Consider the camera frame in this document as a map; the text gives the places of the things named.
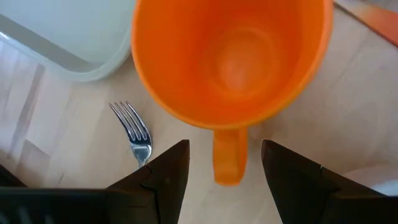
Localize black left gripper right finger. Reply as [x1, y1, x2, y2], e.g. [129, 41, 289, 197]
[261, 139, 386, 224]

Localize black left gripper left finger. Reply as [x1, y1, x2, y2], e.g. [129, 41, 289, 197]
[107, 139, 190, 224]

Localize cream plastic tray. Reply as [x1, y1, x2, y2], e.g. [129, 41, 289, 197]
[0, 0, 137, 83]

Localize fork with orange handle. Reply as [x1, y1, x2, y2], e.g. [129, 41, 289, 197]
[108, 101, 154, 169]

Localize orange plastic mug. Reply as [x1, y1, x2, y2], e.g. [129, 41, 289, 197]
[130, 0, 335, 187]

